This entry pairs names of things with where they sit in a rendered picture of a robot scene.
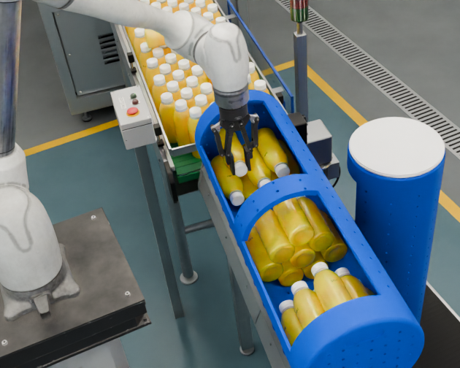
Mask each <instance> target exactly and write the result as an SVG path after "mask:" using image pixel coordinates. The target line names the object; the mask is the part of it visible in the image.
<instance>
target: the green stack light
mask: <svg viewBox="0 0 460 368"><path fill-rule="evenodd" d="M290 18H291V20H292V21H293V22H297V23H301V22H304V21H306V20H307V19H308V18H309V7H308V6H307V7H305V8H304V9H293V8H291V7H290Z"/></svg>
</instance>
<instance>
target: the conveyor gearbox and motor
mask: <svg viewBox="0 0 460 368"><path fill-rule="evenodd" d="M307 133H308V135H307V144H306V146H307V147H308V149H309V150H310V152H311V153H312V155H313V157H314V158H315V160H316V161H317V163H318V165H319V166H320V168H321V169H322V171H323V173H324V174H325V176H326V177H327V179H328V180H331V179H334V178H337V179H336V181H335V182H334V184H333V186H332V187H334V186H335V185H336V184H337V182H338V180H339V178H340V173H341V169H340V163H339V161H338V160H337V158H336V156H335V155H334V154H333V153H332V137H333V135H331V134H330V132H329V131H328V129H327V128H326V127H325V125H324V124H323V121H322V120H314V121H310V122H308V126H307Z"/></svg>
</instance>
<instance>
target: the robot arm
mask: <svg viewBox="0 0 460 368"><path fill-rule="evenodd" d="M33 1H36V2H38V3H40V4H46V5H48V6H51V7H55V8H57V9H61V10H65V11H69V12H76V13H79V14H82V15H87V16H91V17H94V18H98V19H102V20H105V21H108V22H111V23H115V24H118V25H121V26H127V27H132V28H146V29H150V30H153V31H156V32H158V33H159V34H161V35H162V36H163V37H164V41H165V44H166V46H167V47H169V48H170V49H172V50H173V51H175V52H176V53H178V54H179V55H181V56H182V57H184V58H185V59H187V60H190V61H192V62H194V63H195V64H198V65H199V66H200V67H201V68H202V69H203V70H204V72H205V74H206V75H207V77H208V78H209V79H211V81H212V89H213V92H214V97H215V103H216V104H217V105H218V109H219V114H220V118H219V120H218V123H216V124H215V125H214V124H211V125H210V128H211V130H212V132H213V134H214V136H215V142H216V146H217V149H218V153H219V155H220V157H223V156H225V158H226V163H227V164H228V165H229V166H230V170H231V173H232V174H233V175H235V167H234V156H233V154H232V152H231V143H232V137H233V134H234V132H235V131H241V133H242V137H243V139H244V141H245V145H246V146H243V150H244V155H245V164H246V166H247V168H248V171H251V166H250V159H252V158H253V148H254V147H258V123H259V121H260V118H259V116H258V115H257V113H253V115H251V114H249V112H248V100H249V90H248V75H249V57H248V48H247V45H246V41H245V38H244V36H243V34H242V32H241V30H240V28H239V27H238V26H237V25H235V24H233V23H229V22H221V23H216V24H215V25H213V24H212V23H211V22H210V21H208V20H207V19H205V18H203V17H202V16H201V15H199V14H197V13H195V12H188V11H185V10H180V11H178V12H176V13H175V14H174V13H171V12H167V11H165V10H162V9H159V8H157V7H153V6H151V5H149V4H145V3H142V2H140V1H137V0H33ZM21 7H22V0H0V289H1V295H2V298H3V301H4V317H5V319H6V320H7V321H14V320H16V319H17V318H19V317H20V316H22V315H25V314H26V313H29V312H32V311H35V310H38V312H39V314H40V316H41V318H42V319H44V320H45V319H47V318H50V316H51V307H50V305H51V304H53V303H56V302H59V301H61V300H63V299H70V298H75V297H77V296H79V295H80V287H79V286H78V284H76V282H75V281H74V279H73V277H72V273H71V270H70V268H69V265H68V262H67V260H66V248H65V246H64V245H63V244H58V240H57V237H56V235H55V231H54V228H53V225H52V223H51V221H50V218H49V216H48V214H47V212H46V210H45V208H44V206H43V205H42V203H41V201H40V200H38V198H36V197H35V195H33V194H32V193H30V192H29V189H28V188H29V184H28V175H27V169H26V155H25V153H24V151H23V150H22V149H21V147H20V146H19V145H18V144H17V143H16V142H15V131H16V115H17V99H18V69H19V53H20V22H21ZM249 120H250V122H251V142H250V140H249V138H248V134H247V132H246V129H245V126H246V125H247V123H248V121H249ZM220 127H222V128H224V129H225V130H226V136H225V145H224V149H223V146H222V142H221V136H220V134H219V132H220Z"/></svg>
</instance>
